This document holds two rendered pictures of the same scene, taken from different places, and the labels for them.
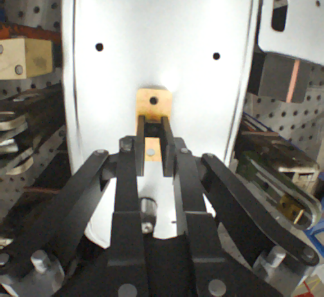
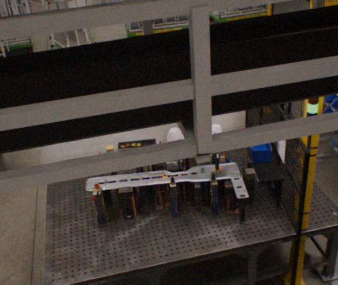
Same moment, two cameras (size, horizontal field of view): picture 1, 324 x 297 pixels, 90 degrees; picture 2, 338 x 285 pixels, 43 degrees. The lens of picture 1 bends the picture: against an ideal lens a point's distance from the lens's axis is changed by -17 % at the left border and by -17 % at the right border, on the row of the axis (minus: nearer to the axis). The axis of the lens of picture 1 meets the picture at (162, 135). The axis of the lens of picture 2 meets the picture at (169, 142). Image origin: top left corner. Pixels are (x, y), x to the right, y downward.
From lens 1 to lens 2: 383 cm
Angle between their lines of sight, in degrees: 68
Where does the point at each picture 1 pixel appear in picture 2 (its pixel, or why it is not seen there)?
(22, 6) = not seen: hidden behind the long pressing
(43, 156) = not seen: hidden behind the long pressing
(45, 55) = (222, 160)
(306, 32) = (236, 182)
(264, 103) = (221, 223)
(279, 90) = (226, 184)
